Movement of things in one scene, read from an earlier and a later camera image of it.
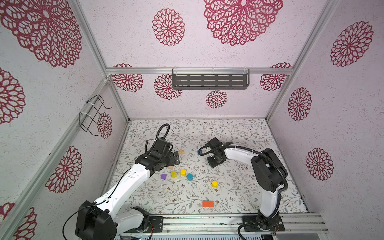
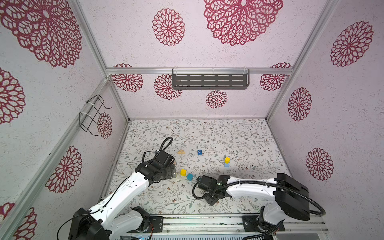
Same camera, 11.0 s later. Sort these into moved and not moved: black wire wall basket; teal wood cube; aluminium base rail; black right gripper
Moved: black right gripper
Not moved: teal wood cube; black wire wall basket; aluminium base rail
